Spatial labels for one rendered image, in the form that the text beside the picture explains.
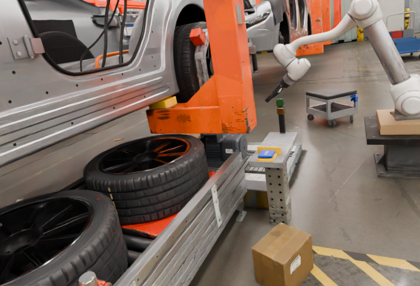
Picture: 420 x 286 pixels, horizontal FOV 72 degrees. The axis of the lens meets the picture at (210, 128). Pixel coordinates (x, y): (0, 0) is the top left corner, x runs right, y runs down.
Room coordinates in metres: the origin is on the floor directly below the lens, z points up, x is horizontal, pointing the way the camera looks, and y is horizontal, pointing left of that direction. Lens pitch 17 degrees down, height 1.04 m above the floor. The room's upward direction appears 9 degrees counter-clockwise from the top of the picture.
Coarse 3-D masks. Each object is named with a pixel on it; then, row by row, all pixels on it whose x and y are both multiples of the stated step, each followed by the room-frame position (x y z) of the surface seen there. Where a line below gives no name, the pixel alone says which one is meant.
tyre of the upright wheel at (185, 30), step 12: (192, 24) 2.18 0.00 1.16; (204, 24) 2.24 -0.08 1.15; (180, 36) 2.10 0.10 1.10; (180, 48) 2.03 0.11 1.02; (192, 48) 2.03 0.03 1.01; (180, 60) 1.99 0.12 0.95; (192, 60) 2.01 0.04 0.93; (180, 72) 1.99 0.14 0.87; (192, 72) 1.99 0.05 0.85; (180, 84) 2.01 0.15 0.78; (192, 84) 1.97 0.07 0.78; (180, 96) 2.05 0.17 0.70
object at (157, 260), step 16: (240, 160) 1.60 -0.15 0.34; (224, 176) 1.37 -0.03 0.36; (208, 192) 1.20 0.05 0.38; (224, 192) 1.34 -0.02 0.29; (192, 208) 1.07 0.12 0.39; (208, 208) 1.18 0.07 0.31; (176, 224) 0.98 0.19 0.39; (192, 224) 1.05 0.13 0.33; (160, 240) 0.89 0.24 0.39; (176, 240) 0.95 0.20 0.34; (144, 256) 0.82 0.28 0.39; (160, 256) 0.85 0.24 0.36; (176, 256) 0.92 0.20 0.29; (128, 272) 0.76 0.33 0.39; (144, 272) 0.78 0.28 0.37; (160, 272) 0.84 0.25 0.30
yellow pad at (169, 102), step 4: (164, 100) 1.81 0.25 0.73; (168, 100) 1.81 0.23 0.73; (172, 100) 1.86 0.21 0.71; (152, 104) 1.82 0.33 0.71; (156, 104) 1.81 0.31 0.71; (160, 104) 1.80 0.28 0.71; (164, 104) 1.78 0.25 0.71; (168, 104) 1.81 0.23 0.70; (172, 104) 1.85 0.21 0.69; (152, 108) 1.83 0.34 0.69; (156, 108) 1.81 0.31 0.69; (160, 108) 1.80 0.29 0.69; (164, 108) 1.78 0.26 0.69
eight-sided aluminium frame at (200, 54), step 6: (204, 30) 2.11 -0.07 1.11; (198, 48) 2.02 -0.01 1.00; (204, 48) 2.01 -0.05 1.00; (198, 54) 1.98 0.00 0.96; (204, 54) 1.99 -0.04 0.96; (198, 60) 1.99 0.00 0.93; (204, 60) 1.99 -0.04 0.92; (198, 66) 1.99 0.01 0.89; (204, 66) 1.97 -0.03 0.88; (198, 72) 1.99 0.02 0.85; (204, 72) 1.97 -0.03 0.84; (198, 78) 1.99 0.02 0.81; (204, 78) 1.97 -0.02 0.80
